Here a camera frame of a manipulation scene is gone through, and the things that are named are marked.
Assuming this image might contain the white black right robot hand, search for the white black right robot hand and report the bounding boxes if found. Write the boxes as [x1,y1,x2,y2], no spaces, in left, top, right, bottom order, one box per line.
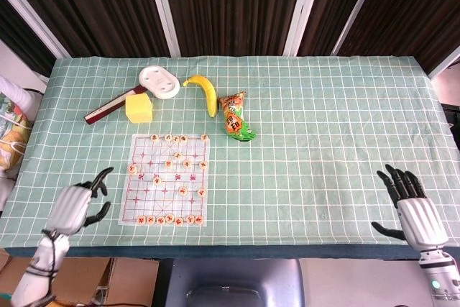
[371,164,450,252]

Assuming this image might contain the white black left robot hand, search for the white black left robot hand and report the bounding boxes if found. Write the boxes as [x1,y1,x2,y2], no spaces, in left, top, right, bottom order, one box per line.
[42,166,115,239]

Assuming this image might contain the brown cardboard box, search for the brown cardboard box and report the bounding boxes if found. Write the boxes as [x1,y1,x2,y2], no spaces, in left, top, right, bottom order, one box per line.
[106,257,160,306]
[0,248,35,288]
[50,256,114,307]

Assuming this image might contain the translucent chinese chess board sheet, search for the translucent chinese chess board sheet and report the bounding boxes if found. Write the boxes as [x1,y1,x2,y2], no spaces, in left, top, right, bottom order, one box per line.
[119,133,211,229]

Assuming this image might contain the colourful printed bag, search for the colourful printed bag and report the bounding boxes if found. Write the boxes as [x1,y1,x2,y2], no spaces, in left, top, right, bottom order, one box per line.
[0,90,32,180]

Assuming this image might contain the dark red folded fan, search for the dark red folded fan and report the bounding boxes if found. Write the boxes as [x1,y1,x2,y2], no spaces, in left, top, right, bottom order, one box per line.
[83,86,147,126]

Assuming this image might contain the black box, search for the black box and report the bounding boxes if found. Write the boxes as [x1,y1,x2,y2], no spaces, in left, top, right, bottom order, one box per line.
[439,103,460,136]

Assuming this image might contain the yellow foam block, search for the yellow foam block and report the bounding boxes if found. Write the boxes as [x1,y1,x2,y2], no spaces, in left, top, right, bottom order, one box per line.
[124,92,154,124]

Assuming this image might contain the green grid tablecloth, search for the green grid tablecloth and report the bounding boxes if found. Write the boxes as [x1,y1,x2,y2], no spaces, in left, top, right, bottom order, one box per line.
[0,54,460,250]

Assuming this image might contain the white oval plastic dish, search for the white oval plastic dish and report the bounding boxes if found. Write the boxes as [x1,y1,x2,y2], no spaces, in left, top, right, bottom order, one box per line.
[138,65,181,100]

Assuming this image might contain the dark brown curtain panel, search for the dark brown curtain panel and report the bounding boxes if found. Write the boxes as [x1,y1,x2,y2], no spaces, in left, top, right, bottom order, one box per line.
[337,0,460,74]
[157,0,307,58]
[0,0,171,59]
[0,0,55,76]
[297,0,374,57]

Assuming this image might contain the grey robot torso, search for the grey robot torso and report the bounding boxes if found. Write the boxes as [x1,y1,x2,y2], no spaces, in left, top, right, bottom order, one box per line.
[157,258,303,307]

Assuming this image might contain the yellow banana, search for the yellow banana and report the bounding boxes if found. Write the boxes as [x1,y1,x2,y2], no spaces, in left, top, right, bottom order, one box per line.
[182,75,219,119]

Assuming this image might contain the orange green snack bag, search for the orange green snack bag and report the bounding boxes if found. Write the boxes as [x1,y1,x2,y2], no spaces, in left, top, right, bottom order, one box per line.
[217,90,258,143]

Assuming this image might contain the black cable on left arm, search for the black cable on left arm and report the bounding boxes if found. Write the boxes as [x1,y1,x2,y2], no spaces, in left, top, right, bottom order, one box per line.
[24,229,64,303]

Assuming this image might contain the white window frame post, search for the white window frame post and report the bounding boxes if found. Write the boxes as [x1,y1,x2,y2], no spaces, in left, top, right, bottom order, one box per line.
[331,0,386,57]
[428,45,460,81]
[0,0,72,60]
[285,0,323,58]
[144,0,181,58]

